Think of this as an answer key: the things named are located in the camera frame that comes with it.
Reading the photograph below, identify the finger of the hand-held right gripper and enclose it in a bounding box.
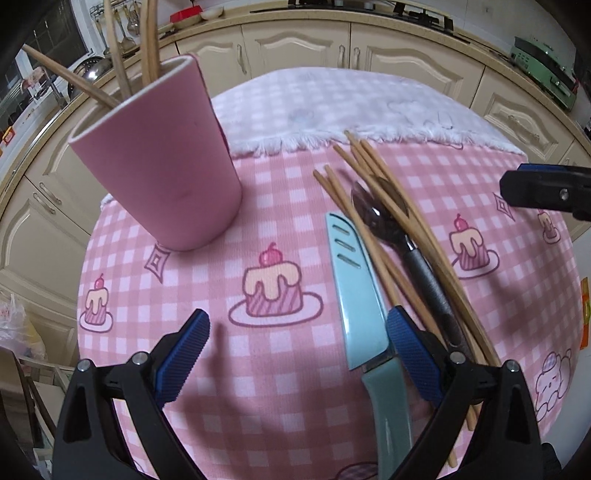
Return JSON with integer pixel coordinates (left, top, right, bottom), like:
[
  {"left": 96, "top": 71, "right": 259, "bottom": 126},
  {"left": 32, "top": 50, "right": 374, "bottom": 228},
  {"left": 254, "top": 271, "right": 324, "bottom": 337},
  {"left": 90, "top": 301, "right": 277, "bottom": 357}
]
[{"left": 499, "top": 164, "right": 591, "bottom": 222}]

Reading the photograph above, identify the bundle of wooden chopsticks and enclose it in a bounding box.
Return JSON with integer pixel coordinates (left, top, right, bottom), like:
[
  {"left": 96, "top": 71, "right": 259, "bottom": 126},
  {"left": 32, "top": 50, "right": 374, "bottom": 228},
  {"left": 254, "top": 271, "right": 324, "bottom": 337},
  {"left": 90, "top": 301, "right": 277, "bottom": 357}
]
[{"left": 313, "top": 130, "right": 504, "bottom": 469}]

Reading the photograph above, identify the steel colander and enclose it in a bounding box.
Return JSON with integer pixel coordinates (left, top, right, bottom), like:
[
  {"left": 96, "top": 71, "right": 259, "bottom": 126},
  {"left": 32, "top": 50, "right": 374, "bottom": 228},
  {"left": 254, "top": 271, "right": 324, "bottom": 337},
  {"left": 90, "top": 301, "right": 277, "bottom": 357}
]
[{"left": 71, "top": 54, "right": 114, "bottom": 81}]

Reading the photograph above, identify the red container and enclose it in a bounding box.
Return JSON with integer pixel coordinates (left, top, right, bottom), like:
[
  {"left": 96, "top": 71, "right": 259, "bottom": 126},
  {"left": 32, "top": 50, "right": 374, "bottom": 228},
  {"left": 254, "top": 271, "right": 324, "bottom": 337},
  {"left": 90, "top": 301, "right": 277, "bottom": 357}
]
[{"left": 170, "top": 6, "right": 202, "bottom": 25}]

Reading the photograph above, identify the plastic bag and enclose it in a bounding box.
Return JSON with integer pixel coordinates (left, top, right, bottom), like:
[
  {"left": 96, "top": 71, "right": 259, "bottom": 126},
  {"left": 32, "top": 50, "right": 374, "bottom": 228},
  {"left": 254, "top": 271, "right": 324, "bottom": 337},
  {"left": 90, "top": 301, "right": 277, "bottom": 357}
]
[{"left": 0, "top": 291, "right": 47, "bottom": 363}]

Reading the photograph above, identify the wall rack with ladles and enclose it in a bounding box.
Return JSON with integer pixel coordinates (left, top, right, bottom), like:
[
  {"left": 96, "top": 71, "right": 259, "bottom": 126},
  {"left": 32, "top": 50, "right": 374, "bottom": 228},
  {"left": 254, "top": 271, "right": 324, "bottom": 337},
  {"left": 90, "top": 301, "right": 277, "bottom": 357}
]
[{"left": 90, "top": 0, "right": 141, "bottom": 56}]

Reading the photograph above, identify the black gas stove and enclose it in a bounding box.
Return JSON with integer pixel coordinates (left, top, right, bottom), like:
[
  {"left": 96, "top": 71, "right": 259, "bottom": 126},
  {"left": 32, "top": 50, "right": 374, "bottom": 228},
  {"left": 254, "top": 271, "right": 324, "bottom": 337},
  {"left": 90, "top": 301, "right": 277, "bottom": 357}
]
[{"left": 288, "top": 0, "right": 457, "bottom": 34}]

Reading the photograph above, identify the white fringed cloth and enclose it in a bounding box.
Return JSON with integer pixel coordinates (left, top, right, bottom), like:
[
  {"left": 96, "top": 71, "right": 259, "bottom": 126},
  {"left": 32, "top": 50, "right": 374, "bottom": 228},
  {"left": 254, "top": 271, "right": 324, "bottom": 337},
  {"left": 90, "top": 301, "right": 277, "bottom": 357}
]
[{"left": 210, "top": 67, "right": 527, "bottom": 160}]

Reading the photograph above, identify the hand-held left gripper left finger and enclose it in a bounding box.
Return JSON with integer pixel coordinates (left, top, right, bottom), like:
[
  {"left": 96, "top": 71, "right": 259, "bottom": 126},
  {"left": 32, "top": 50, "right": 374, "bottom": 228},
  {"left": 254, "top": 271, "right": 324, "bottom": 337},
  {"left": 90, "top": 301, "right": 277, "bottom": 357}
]
[{"left": 53, "top": 308, "right": 213, "bottom": 480}]

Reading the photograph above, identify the wooden chair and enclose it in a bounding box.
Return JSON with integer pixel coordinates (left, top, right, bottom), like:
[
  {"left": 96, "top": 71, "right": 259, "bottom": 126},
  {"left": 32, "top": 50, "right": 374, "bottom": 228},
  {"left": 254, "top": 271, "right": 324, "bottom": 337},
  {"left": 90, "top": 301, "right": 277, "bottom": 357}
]
[{"left": 0, "top": 348, "right": 63, "bottom": 464}]

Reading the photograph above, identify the green countertop appliance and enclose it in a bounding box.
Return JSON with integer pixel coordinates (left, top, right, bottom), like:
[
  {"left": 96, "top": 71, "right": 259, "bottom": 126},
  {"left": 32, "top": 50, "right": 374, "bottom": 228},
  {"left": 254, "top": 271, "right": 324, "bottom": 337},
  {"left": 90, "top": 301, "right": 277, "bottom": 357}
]
[{"left": 510, "top": 36, "right": 580, "bottom": 109}]

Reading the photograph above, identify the kitchen window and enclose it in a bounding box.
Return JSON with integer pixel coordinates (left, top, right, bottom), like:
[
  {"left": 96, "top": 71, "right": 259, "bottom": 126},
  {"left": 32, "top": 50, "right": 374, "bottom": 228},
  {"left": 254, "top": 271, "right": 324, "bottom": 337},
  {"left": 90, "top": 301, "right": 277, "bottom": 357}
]
[{"left": 0, "top": 0, "right": 88, "bottom": 134}]

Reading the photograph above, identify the pink cup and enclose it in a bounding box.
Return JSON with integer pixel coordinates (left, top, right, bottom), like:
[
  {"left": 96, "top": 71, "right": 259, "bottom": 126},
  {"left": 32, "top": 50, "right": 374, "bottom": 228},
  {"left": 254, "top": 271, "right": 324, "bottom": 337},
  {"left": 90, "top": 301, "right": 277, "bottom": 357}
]
[{"left": 68, "top": 53, "right": 244, "bottom": 252}]

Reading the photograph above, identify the wooden chopstick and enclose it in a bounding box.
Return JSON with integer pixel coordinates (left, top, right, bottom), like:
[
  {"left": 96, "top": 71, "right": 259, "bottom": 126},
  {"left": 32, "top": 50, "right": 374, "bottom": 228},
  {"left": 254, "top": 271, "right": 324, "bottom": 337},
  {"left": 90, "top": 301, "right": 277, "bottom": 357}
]
[
  {"left": 103, "top": 0, "right": 130, "bottom": 99},
  {"left": 141, "top": 0, "right": 155, "bottom": 85},
  {"left": 151, "top": 0, "right": 162, "bottom": 80},
  {"left": 22, "top": 44, "right": 122, "bottom": 108}
]

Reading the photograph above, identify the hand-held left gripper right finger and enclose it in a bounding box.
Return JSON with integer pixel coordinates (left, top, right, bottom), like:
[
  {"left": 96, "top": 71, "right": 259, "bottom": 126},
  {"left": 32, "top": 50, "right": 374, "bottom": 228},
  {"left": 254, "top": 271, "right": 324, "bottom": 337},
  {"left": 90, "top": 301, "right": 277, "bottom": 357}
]
[{"left": 385, "top": 305, "right": 543, "bottom": 480}]

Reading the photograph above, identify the teal knife with sheath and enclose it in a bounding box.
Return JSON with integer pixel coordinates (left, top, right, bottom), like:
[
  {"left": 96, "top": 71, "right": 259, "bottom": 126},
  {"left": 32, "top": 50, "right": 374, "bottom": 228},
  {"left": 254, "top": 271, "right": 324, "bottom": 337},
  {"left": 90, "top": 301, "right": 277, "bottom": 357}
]
[{"left": 324, "top": 212, "right": 414, "bottom": 480}]

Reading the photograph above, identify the pink checked cake-print mat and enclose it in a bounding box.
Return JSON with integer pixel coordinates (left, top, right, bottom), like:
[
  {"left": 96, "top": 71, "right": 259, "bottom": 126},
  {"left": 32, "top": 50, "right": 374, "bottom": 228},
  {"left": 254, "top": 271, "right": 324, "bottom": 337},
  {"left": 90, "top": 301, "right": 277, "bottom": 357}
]
[{"left": 76, "top": 138, "right": 583, "bottom": 480}]

